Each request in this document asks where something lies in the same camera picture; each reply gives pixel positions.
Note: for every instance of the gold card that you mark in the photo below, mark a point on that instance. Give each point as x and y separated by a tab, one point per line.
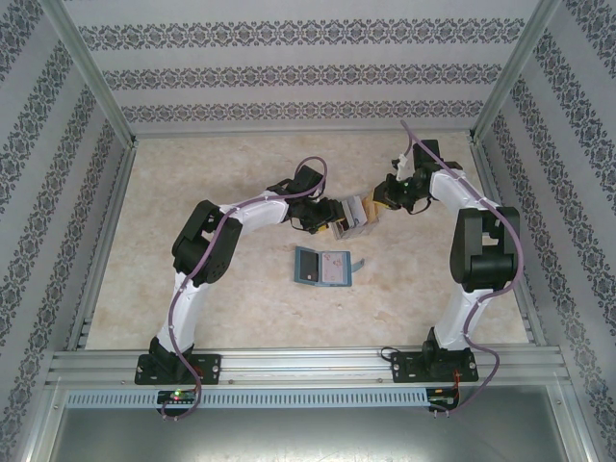
371	204

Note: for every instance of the black VIP card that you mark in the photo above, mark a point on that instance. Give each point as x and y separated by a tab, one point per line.
341	227
308	267

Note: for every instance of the clear acrylic card box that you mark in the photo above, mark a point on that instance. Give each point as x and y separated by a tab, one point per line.
361	231

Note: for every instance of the blue leather card holder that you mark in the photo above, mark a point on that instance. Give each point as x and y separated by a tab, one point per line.
298	284

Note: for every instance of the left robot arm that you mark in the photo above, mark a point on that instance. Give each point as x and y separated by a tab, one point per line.
207	240

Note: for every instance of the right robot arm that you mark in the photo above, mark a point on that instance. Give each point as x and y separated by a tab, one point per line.
481	250

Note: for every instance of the grey metal shelf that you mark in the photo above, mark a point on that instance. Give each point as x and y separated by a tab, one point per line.
308	438

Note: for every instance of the aluminium shelf edge profile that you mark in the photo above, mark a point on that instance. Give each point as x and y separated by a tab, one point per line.
41	428
575	428

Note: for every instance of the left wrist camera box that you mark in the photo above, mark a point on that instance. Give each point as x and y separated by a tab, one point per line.
308	180

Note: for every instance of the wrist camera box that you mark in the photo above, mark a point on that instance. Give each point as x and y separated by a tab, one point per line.
427	153
308	180

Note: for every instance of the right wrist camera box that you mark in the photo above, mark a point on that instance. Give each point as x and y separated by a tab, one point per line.
427	153

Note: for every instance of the aluminium side rail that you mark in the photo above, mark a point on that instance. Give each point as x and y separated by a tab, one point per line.
484	163
103	240

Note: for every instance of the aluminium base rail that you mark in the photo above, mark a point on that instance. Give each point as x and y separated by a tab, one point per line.
308	363

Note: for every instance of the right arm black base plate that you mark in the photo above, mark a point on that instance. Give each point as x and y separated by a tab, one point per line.
399	368

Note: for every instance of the aluminium frame post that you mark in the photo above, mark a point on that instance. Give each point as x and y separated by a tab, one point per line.
515	62
87	62

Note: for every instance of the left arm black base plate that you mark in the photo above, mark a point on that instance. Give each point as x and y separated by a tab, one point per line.
212	368

